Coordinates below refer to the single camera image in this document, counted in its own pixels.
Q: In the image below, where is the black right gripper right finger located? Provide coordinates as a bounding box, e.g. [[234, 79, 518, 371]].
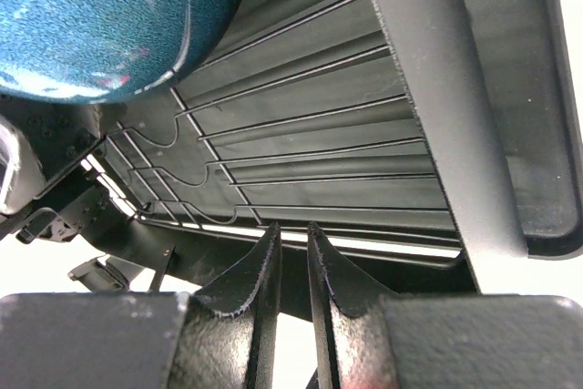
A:
[[307, 223, 582, 388]]

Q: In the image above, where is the blue ceramic bowl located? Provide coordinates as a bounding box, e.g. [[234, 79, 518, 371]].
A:
[[1, 0, 241, 104]]

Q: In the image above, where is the black wire dish rack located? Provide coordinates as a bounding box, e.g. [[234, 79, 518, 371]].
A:
[[102, 0, 527, 294]]

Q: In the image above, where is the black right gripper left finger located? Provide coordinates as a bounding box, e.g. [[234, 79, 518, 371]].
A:
[[1, 223, 281, 388]]

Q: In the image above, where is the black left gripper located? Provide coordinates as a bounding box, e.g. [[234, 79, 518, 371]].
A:
[[1, 97, 127, 237]]

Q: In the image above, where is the black drip tray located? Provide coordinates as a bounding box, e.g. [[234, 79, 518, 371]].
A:
[[136, 0, 583, 322]]

